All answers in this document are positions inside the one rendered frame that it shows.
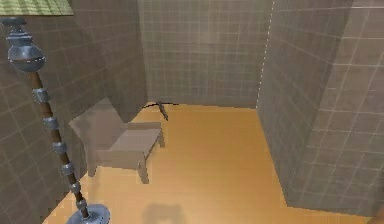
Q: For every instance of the beige chair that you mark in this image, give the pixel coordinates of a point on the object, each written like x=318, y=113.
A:
x=133, y=141

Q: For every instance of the floor lamp with green shade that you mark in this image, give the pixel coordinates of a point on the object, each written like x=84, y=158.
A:
x=26, y=58

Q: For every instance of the dark thin curved object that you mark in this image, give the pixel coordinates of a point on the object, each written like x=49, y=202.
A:
x=162, y=109

